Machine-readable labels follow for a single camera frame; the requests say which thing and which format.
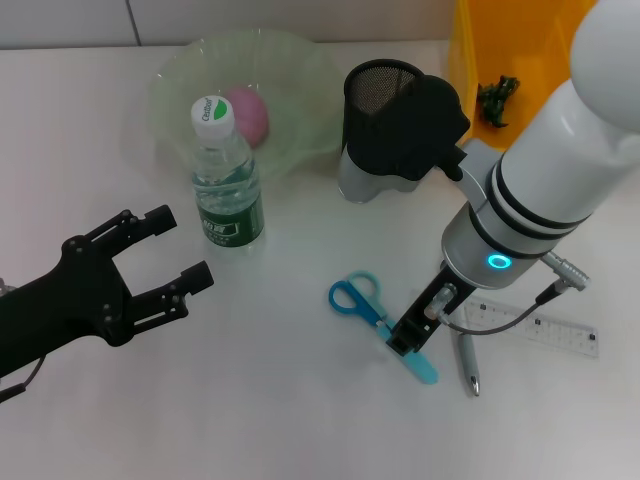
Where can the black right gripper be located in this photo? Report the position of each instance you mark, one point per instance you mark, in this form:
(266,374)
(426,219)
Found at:
(425,310)

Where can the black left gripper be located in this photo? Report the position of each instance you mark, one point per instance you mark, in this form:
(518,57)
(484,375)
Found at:
(65,305)

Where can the blue scissors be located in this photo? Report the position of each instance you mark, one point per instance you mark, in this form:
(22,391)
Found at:
(367,310)

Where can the clear water bottle green label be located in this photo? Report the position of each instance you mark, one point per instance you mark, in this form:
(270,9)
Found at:
(227,200)

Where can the pink peach toy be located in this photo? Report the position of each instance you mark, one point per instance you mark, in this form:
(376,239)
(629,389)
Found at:
(252,117)

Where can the green plastic wrapper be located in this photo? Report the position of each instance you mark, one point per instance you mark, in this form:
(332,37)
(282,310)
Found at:
(495,100)

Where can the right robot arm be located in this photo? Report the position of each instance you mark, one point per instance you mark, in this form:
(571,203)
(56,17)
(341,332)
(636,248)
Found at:
(550,165)

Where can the silver ballpoint pen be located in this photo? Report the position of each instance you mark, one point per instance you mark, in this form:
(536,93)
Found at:
(469,360)

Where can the clear plastic ruler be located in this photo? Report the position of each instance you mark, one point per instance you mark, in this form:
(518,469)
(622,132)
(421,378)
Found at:
(550,330)

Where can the green glass fruit bowl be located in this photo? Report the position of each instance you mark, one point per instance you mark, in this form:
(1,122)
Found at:
(300,100)

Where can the black mesh pen holder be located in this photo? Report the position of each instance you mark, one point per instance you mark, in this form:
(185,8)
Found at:
(375,90)

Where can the yellow plastic bin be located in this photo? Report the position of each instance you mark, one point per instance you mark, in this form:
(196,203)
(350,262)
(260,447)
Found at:
(465,60)

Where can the right wrist camera housing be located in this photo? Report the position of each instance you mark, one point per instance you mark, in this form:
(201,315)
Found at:
(410,140)

